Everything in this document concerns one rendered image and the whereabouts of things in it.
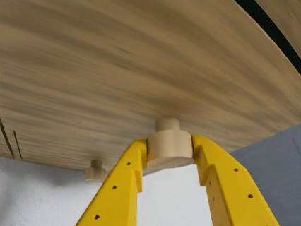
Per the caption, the wooden chest of drawers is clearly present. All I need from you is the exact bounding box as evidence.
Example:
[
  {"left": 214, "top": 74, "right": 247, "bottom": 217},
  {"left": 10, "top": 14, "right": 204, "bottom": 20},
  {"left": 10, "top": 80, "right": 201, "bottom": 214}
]
[{"left": 0, "top": 0, "right": 301, "bottom": 167}]

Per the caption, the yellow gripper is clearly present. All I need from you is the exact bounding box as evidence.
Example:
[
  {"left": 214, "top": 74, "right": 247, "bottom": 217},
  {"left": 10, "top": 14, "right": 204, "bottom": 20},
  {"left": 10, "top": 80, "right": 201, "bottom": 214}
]
[{"left": 75, "top": 135, "right": 279, "bottom": 226}]

